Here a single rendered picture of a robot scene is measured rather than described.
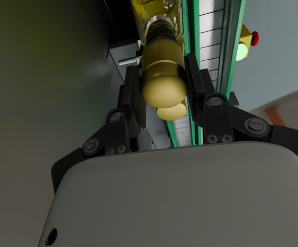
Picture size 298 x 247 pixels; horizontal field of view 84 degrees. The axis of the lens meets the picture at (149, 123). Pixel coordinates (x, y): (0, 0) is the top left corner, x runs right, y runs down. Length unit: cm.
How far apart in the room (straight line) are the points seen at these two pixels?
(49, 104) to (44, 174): 7
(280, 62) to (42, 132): 101
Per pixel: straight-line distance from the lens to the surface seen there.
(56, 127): 20
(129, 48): 46
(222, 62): 48
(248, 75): 102
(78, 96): 24
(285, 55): 103
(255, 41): 61
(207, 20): 45
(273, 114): 262
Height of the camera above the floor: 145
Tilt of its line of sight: 36 degrees down
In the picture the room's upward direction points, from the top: 180 degrees counter-clockwise
